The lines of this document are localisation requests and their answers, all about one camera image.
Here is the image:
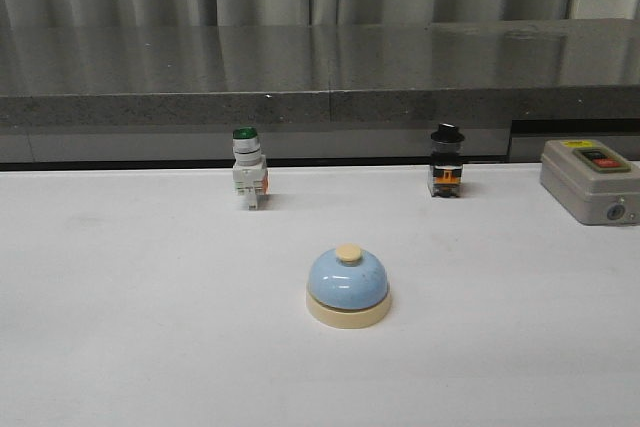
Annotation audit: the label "blue and cream call bell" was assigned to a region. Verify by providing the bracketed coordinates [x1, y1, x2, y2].
[306, 243, 392, 329]

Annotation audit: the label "grey granite counter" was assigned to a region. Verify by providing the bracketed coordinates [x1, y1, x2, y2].
[1, 19, 639, 169]

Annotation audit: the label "green pushbutton switch white body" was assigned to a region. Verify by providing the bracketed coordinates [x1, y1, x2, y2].
[232, 127, 268, 210]

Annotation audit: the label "black rotary selector switch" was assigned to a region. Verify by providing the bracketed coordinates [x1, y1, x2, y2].
[428, 123, 465, 198]

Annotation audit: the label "grey on-off switch box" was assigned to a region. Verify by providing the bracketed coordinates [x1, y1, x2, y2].
[540, 139, 639, 225]

